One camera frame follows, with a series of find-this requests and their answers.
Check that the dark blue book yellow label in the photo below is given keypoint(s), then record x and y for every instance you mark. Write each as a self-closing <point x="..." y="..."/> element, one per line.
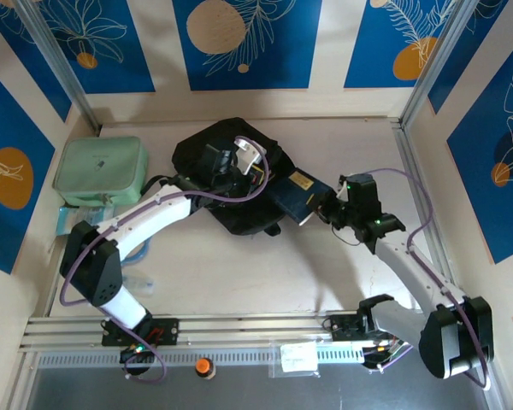
<point x="295" y="198"/>

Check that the black backpack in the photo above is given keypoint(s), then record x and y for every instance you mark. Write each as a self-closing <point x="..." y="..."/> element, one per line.
<point x="201" y="145"/>

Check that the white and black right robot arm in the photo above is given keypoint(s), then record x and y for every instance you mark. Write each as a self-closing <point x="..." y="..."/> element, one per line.
<point x="410" y="269"/>

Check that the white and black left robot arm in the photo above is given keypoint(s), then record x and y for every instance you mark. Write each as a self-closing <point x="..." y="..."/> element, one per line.
<point x="162" y="209"/>

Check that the mint green pencil case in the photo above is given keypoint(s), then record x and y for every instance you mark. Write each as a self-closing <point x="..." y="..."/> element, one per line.
<point x="100" y="171"/>

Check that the clear plastic wrapper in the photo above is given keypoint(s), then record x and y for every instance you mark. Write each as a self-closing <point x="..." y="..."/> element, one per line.
<point x="143" y="285"/>

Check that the clear bag with paper label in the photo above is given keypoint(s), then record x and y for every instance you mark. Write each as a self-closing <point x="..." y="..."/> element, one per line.
<point x="297" y="356"/>

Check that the light blue clear pouch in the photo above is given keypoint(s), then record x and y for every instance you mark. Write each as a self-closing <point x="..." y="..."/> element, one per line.
<point x="68" y="220"/>

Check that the orange-capped bottle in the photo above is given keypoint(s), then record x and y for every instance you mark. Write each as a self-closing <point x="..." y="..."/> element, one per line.
<point x="204" y="368"/>

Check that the aluminium side rail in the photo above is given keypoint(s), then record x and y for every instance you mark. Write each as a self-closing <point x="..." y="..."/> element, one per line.
<point x="404" y="141"/>

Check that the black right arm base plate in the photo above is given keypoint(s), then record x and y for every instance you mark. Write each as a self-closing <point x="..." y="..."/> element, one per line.
<point x="344" y="329"/>

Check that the blue floral wall poster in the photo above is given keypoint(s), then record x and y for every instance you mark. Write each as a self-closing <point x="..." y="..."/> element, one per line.
<point x="282" y="64"/>
<point x="487" y="171"/>
<point x="111" y="42"/>
<point x="476" y="25"/>
<point x="30" y="51"/>
<point x="8" y="128"/>
<point x="367" y="42"/>

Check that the aluminium frame rail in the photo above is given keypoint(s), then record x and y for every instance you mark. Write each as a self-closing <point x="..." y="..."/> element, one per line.
<point x="239" y="329"/>

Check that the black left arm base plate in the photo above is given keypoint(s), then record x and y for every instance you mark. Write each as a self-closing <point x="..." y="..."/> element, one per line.
<point x="166" y="331"/>

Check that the aluminium corner post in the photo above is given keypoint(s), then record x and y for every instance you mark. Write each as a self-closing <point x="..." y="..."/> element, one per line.
<point x="55" y="60"/>
<point x="440" y="60"/>

